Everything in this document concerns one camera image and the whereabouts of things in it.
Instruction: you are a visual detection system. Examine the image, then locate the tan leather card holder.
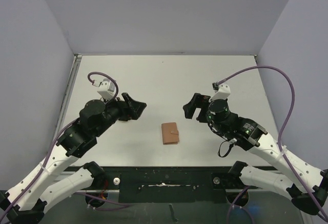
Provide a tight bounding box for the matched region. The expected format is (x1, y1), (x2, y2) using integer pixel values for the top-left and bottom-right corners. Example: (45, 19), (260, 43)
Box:
(161, 122), (179, 145)

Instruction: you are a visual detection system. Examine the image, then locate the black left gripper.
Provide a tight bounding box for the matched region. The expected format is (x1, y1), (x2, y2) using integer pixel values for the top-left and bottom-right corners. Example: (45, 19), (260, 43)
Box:
(94, 92), (146, 137)

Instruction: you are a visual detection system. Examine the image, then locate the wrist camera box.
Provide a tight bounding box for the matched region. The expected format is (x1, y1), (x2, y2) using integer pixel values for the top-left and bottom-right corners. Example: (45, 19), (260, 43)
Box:
(209, 82), (231, 102)
(92, 78), (117, 101)

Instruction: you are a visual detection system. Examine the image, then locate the black right gripper cable loop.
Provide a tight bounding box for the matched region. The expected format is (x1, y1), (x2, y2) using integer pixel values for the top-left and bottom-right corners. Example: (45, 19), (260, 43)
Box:
(217, 139), (235, 158)

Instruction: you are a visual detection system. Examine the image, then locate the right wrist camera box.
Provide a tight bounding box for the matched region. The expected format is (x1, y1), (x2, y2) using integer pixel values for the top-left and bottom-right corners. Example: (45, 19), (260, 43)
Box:
(209, 82), (231, 102)

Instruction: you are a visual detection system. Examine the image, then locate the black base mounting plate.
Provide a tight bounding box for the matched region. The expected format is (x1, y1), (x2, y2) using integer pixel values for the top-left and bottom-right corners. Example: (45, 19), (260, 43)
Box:
(104, 167), (245, 203)

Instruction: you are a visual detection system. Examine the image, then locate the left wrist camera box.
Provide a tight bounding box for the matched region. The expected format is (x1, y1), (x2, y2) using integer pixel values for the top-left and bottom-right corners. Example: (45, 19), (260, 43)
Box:
(92, 78), (117, 101)

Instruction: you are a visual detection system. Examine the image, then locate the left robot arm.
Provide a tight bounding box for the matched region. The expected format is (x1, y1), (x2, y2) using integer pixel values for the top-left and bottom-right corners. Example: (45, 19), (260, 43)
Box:
(1, 93), (147, 223)

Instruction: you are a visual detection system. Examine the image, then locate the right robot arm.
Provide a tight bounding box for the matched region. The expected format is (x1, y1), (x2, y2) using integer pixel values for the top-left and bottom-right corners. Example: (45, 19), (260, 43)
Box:
(183, 93), (327, 215)

